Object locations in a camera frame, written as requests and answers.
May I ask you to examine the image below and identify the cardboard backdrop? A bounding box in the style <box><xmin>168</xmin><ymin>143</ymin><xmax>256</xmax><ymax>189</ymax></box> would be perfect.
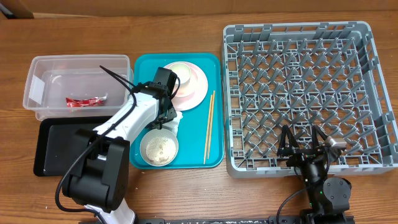
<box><xmin>1</xmin><ymin>0</ymin><xmax>397</xmax><ymax>18</ymax></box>

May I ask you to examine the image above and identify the right wooden chopstick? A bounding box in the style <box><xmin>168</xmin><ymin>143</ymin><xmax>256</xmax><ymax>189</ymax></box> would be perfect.
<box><xmin>207</xmin><ymin>90</ymin><xmax>215</xmax><ymax>159</ymax></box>

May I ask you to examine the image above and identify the left wooden chopstick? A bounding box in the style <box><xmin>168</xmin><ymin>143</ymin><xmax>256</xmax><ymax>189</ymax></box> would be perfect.
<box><xmin>203</xmin><ymin>95</ymin><xmax>213</xmax><ymax>165</ymax></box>

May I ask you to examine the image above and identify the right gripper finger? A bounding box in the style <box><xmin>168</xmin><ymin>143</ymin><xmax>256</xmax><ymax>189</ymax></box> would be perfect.
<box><xmin>312</xmin><ymin>124</ymin><xmax>327</xmax><ymax>149</ymax></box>
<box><xmin>278</xmin><ymin>124</ymin><xmax>299</xmax><ymax>151</ymax></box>

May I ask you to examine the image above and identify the red snack wrapper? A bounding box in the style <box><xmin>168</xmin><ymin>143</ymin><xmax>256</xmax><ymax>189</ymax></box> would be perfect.
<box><xmin>65</xmin><ymin>96</ymin><xmax>107</xmax><ymax>108</ymax></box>

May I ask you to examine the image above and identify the black plastic tray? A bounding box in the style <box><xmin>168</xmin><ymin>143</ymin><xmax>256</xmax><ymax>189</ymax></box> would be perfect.
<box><xmin>33</xmin><ymin>116</ymin><xmax>110</xmax><ymax>177</ymax></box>

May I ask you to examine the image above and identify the white napkin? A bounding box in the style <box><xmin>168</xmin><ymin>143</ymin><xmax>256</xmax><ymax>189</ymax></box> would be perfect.
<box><xmin>162</xmin><ymin>111</ymin><xmax>183</xmax><ymax>136</ymax></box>

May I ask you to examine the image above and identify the pink small plate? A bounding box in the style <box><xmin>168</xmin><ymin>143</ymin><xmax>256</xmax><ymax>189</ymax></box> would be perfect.
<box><xmin>176</xmin><ymin>68</ymin><xmax>198</xmax><ymax>98</ymax></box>

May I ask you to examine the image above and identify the teal plastic tray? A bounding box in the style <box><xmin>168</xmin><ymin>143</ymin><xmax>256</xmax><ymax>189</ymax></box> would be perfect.
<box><xmin>134</xmin><ymin>53</ymin><xmax>224</xmax><ymax>169</ymax></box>

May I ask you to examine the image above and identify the pink large plate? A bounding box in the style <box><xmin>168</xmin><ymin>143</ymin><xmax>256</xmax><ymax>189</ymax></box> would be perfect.
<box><xmin>164</xmin><ymin>61</ymin><xmax>208</xmax><ymax>111</ymax></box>

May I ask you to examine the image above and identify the rice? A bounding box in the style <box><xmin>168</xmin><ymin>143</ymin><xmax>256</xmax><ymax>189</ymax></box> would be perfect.
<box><xmin>146</xmin><ymin>137</ymin><xmax>177</xmax><ymax>166</ymax></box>

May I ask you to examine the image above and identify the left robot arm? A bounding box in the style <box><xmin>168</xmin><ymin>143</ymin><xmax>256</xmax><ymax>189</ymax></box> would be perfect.
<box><xmin>55</xmin><ymin>79</ymin><xmax>180</xmax><ymax>223</ymax></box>

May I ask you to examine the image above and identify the wooden chopstick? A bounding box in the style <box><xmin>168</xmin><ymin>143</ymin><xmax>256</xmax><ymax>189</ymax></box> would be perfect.
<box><xmin>207</xmin><ymin>90</ymin><xmax>215</xmax><ymax>159</ymax></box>
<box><xmin>203</xmin><ymin>95</ymin><xmax>213</xmax><ymax>165</ymax></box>

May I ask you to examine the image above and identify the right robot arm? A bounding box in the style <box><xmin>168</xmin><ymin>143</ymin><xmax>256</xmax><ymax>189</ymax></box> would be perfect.
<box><xmin>276</xmin><ymin>125</ymin><xmax>355</xmax><ymax>223</ymax></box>

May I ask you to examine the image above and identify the clear plastic bin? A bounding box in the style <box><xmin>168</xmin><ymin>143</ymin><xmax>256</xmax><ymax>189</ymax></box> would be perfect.
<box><xmin>22</xmin><ymin>54</ymin><xmax>133</xmax><ymax>121</ymax></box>

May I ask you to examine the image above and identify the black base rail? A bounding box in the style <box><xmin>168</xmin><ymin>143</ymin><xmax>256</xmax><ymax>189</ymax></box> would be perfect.
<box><xmin>136</xmin><ymin>215</ymin><xmax>355</xmax><ymax>224</ymax></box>

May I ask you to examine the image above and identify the grey dishwasher rack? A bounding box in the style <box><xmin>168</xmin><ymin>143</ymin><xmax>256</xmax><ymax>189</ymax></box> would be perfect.
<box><xmin>222</xmin><ymin>21</ymin><xmax>397</xmax><ymax>178</ymax></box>

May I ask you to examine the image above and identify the grey bowl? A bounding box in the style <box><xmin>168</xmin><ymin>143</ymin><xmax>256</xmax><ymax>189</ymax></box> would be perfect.
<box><xmin>140</xmin><ymin>129</ymin><xmax>179</xmax><ymax>167</ymax></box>

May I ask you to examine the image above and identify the white paper cup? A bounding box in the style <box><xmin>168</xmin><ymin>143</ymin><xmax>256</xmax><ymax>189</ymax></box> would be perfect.
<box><xmin>170</xmin><ymin>62</ymin><xmax>192</xmax><ymax>86</ymax></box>

